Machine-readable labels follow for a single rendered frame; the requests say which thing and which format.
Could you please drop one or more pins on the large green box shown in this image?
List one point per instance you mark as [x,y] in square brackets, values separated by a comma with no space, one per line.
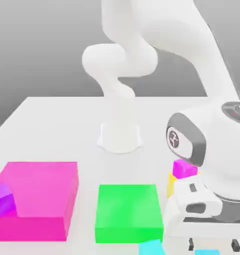
[128,209]

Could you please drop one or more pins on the small magenta cube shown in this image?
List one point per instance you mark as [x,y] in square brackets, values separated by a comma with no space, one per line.
[183,169]

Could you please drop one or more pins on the small cyan cube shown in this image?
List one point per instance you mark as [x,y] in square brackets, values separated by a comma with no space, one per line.
[150,248]
[207,252]

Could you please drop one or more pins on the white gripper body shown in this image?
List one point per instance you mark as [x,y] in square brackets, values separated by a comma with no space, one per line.
[211,230]

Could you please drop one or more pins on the large pink box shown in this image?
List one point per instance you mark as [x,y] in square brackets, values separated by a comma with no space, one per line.
[42,189]

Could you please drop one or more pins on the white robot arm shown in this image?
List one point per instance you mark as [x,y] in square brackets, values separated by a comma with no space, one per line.
[191,39]

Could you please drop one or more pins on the small purple cube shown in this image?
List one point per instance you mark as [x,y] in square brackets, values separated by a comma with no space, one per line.
[2,201]

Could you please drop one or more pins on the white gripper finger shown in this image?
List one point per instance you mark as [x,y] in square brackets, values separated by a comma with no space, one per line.
[190,244]
[235,245]

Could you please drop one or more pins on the large yellow box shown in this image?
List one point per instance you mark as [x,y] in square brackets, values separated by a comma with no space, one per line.
[170,185]

